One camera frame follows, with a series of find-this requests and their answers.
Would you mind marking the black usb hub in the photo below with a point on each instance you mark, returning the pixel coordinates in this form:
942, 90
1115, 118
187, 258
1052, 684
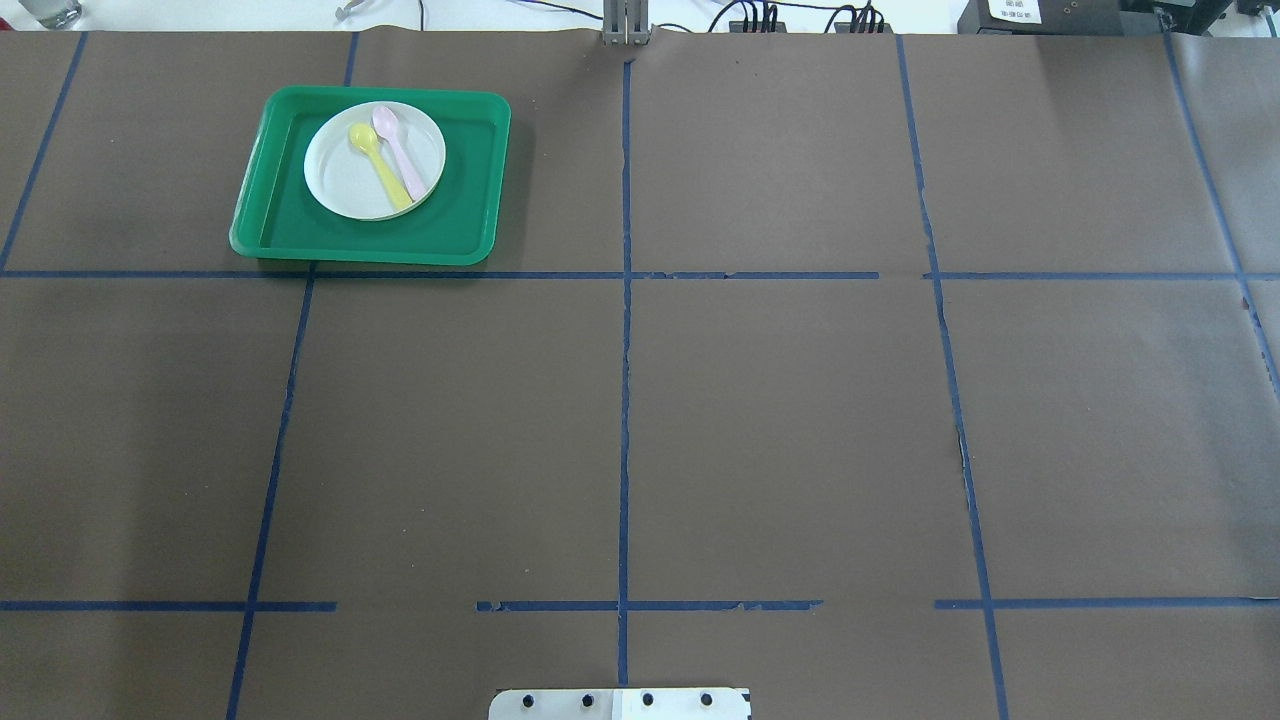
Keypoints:
759, 19
858, 20

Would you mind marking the pink plastic spoon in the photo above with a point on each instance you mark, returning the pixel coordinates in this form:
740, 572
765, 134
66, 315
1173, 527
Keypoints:
386, 124

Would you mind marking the white camera stand pillar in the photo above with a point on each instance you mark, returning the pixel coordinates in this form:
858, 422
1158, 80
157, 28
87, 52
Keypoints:
623, 703

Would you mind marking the white round plate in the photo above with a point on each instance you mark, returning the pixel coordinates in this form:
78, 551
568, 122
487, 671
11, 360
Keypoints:
342, 179

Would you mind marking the aluminium profile post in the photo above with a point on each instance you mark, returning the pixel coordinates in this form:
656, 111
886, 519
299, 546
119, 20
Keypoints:
626, 22

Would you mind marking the yellow plastic spoon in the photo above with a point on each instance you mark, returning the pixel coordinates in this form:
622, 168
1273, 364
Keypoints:
365, 139

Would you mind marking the green plastic tray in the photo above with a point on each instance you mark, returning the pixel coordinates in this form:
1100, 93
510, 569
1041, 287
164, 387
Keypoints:
277, 218

